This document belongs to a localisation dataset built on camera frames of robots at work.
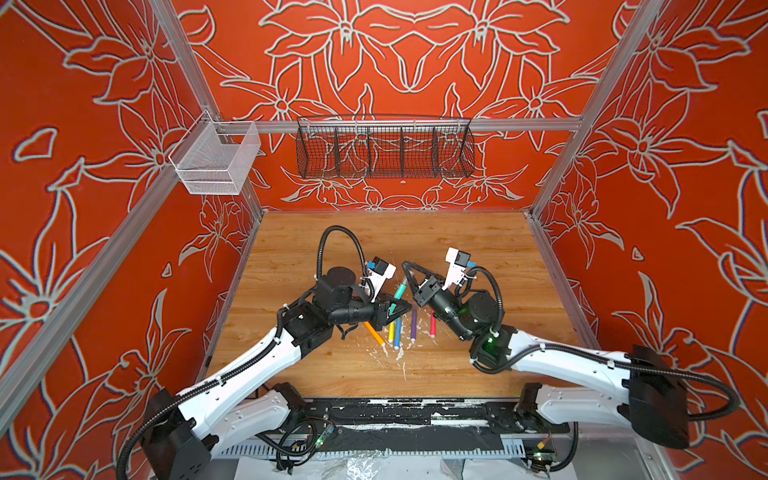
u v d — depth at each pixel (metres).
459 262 0.60
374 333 0.87
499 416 0.73
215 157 0.94
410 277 0.64
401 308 0.64
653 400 0.40
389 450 0.70
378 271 0.61
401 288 0.64
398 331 0.87
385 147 0.98
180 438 0.38
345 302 0.56
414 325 0.89
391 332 0.87
